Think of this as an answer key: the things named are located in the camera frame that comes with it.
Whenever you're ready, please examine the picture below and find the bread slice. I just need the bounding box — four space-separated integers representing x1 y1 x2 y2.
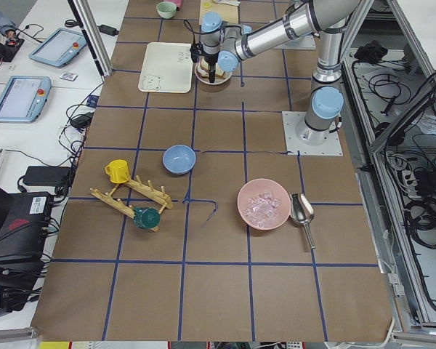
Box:
197 59 230 83

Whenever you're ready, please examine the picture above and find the cream bear serving tray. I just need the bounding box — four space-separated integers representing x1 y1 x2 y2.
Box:
138 42 193 93

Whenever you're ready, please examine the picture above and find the yellow cup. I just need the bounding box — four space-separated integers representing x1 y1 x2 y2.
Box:
105 159 131 184

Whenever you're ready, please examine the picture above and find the dark green cup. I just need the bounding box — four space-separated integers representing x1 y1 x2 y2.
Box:
133 206 161 230

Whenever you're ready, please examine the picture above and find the light green bowl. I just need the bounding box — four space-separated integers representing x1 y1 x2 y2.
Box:
156 1 177 19

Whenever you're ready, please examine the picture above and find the aluminium frame post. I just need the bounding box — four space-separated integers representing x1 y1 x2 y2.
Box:
68 0 113 78

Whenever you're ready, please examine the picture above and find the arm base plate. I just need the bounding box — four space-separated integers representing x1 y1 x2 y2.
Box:
275 35 316 51
282 111 343 156

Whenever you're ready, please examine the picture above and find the black electronics box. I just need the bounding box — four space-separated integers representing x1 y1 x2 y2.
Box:
0 188 53 265

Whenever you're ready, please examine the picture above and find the blue bowl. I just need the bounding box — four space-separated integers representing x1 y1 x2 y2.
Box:
163 145 196 175

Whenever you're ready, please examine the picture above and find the lower teach pendant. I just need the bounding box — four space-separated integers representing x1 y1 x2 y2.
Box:
0 76 52 123

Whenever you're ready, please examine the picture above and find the pink bowl with ice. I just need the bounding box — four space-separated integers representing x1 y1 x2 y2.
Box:
237 178 291 230

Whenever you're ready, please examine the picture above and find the wooden dish rack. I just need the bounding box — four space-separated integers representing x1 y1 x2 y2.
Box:
89 174 174 233

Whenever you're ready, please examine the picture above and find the wooden cutting board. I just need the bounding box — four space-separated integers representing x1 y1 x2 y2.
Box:
199 0 239 25

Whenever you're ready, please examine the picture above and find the metal scoop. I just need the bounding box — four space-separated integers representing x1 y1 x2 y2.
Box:
290 193 316 249

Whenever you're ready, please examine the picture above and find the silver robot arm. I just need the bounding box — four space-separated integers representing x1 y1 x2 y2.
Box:
190 1 360 145

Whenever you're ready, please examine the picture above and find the upper teach pendant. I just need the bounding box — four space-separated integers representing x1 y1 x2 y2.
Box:
29 28 86 68

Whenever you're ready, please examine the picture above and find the teach pendant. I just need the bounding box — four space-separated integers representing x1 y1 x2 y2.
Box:
0 76 52 123
29 28 86 68

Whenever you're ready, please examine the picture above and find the pink cloth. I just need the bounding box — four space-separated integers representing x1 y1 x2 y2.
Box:
171 0 183 11

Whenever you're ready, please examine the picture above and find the cream round plate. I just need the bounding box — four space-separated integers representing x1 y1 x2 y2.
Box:
194 63 232 86

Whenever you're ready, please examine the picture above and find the black power adapter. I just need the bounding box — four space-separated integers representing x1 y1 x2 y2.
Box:
17 166 71 193

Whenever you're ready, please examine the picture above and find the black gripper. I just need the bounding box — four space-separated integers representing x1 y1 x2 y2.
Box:
190 42 218 84

